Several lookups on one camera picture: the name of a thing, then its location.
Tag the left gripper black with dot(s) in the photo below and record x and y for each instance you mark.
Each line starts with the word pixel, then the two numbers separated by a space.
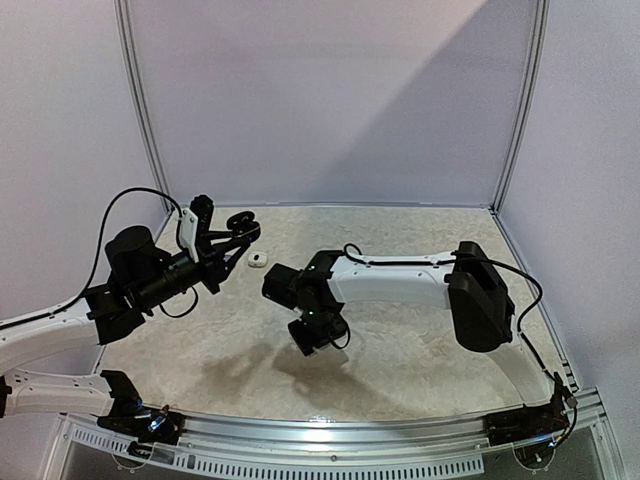
pixel 214 266

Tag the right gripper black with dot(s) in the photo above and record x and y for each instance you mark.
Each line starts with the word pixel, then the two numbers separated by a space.
pixel 304 342

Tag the black earbud charging case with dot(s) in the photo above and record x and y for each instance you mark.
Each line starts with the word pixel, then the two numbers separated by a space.
pixel 243 225

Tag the white earbud charging case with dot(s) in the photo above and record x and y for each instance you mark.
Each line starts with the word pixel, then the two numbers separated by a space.
pixel 257 260

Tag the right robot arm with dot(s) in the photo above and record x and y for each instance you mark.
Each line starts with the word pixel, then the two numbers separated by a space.
pixel 464 282

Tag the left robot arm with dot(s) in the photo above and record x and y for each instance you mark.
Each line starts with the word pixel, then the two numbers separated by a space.
pixel 143 277

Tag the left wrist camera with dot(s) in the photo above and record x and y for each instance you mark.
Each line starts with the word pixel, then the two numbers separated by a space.
pixel 194 222

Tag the aluminium front rail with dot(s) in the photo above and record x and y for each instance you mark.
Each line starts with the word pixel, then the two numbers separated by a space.
pixel 459 447

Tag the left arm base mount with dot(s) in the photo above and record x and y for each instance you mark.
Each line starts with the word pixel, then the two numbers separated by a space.
pixel 131 417

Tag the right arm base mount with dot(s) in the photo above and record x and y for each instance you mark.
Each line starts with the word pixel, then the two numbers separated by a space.
pixel 525 423

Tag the left aluminium frame post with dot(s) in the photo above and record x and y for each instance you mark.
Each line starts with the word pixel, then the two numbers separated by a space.
pixel 123 15

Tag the aluminium frame post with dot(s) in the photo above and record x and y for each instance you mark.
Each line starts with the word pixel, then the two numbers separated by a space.
pixel 525 99
pixel 123 15

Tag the right aluminium frame post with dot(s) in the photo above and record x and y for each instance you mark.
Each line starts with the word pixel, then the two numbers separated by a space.
pixel 525 99

